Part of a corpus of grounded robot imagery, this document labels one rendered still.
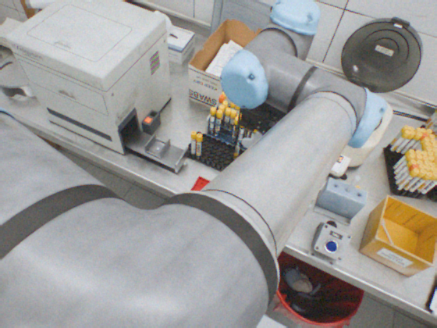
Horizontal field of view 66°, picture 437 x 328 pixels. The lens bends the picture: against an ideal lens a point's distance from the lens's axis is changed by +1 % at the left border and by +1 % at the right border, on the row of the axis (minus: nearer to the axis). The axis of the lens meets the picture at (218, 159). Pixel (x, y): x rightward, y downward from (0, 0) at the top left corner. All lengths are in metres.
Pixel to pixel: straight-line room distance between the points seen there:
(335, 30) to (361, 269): 0.74
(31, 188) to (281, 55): 0.38
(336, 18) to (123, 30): 0.66
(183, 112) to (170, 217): 0.93
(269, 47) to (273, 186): 0.29
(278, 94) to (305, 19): 0.12
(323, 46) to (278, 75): 0.80
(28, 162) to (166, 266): 0.09
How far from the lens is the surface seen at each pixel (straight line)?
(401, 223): 1.03
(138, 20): 0.94
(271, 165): 0.26
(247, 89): 0.47
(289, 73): 0.47
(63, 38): 0.92
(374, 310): 1.93
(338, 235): 0.87
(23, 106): 1.23
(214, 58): 1.21
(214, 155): 0.97
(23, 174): 0.19
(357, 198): 0.91
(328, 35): 1.24
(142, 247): 0.16
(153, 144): 0.97
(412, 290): 0.99
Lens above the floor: 1.69
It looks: 55 degrees down
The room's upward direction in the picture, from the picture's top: 7 degrees clockwise
